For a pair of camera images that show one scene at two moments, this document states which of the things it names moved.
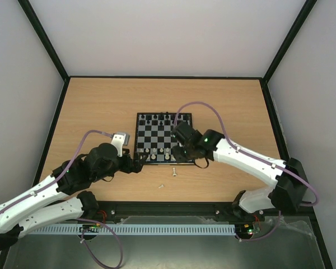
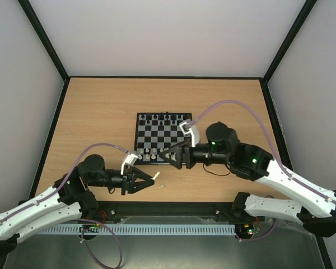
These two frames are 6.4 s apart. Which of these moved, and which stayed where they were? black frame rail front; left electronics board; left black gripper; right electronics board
Moved: left black gripper
Stayed: right electronics board; left electronics board; black frame rail front
